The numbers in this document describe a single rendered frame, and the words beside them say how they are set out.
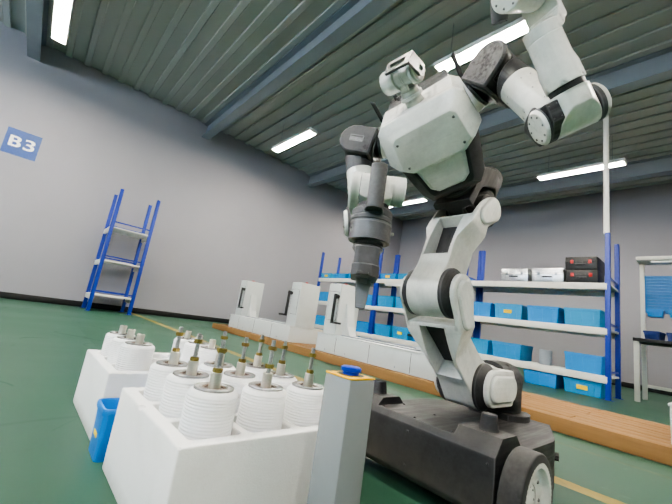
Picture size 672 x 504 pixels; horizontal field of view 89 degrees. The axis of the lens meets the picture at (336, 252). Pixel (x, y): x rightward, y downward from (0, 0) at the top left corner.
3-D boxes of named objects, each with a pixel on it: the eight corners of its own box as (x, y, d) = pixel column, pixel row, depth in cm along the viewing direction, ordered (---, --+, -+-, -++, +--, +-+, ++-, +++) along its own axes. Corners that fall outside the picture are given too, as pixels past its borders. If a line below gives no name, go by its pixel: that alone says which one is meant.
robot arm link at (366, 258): (342, 279, 78) (350, 229, 80) (385, 285, 77) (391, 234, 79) (340, 271, 65) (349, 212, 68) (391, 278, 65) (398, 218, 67)
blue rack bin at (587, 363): (575, 369, 449) (575, 352, 454) (611, 375, 421) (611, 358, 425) (563, 368, 417) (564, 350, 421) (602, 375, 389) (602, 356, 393)
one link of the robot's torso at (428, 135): (411, 181, 135) (365, 99, 120) (500, 140, 119) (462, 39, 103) (408, 223, 113) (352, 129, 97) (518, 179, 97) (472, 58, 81)
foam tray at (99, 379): (184, 397, 145) (194, 353, 148) (226, 428, 116) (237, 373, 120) (72, 402, 119) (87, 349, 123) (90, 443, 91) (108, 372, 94)
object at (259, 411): (219, 486, 66) (238, 388, 69) (232, 465, 75) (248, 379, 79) (268, 494, 66) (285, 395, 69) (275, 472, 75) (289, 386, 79)
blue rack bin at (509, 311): (507, 321, 525) (507, 307, 529) (534, 323, 497) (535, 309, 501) (493, 317, 493) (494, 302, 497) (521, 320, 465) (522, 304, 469)
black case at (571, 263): (573, 275, 469) (574, 263, 472) (605, 276, 443) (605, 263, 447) (564, 269, 442) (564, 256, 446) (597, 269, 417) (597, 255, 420)
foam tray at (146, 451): (249, 446, 105) (261, 384, 108) (337, 511, 76) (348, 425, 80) (101, 468, 79) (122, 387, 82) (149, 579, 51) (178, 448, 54)
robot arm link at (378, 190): (349, 227, 78) (356, 181, 80) (396, 233, 77) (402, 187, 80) (350, 211, 67) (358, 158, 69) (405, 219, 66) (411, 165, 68)
